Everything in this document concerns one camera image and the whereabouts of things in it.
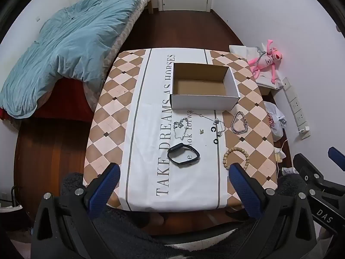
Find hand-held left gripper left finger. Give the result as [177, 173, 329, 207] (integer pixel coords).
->
[31, 163, 121, 259]

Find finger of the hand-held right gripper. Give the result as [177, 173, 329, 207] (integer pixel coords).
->
[327, 146, 345, 172]
[292, 153, 345, 195]

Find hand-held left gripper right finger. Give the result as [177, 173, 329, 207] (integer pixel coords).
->
[228, 163, 317, 259]

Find wooden bead bracelet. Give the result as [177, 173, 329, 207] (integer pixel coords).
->
[223, 146, 248, 170]

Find chunky silver chain bracelet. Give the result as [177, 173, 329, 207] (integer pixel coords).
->
[231, 111, 248, 135]

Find thin silver necklace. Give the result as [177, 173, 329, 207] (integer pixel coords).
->
[198, 112, 226, 137]

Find black smart watch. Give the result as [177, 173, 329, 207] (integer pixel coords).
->
[167, 142, 201, 166]

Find beaded silver chain necklace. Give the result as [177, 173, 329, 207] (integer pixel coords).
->
[172, 117, 189, 140]

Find white cardboard box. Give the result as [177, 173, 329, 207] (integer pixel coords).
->
[169, 63, 241, 112]

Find checkered tablecloth with lettering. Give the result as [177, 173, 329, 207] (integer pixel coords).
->
[83, 48, 278, 212]

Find white plastic bag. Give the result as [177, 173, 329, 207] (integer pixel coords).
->
[265, 101, 286, 142]

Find white power strip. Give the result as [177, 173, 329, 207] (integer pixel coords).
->
[282, 77, 310, 141]

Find dark fuzzy pants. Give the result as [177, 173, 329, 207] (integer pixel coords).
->
[61, 171, 309, 259]

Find pink plush toy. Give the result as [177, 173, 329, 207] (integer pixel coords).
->
[248, 39, 284, 83]

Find bed with patterned mattress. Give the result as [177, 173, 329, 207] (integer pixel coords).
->
[0, 0, 155, 122]

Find blue duvet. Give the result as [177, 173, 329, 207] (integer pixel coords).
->
[0, 0, 155, 119]

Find white charger cable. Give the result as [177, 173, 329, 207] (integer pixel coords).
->
[274, 131, 302, 173]

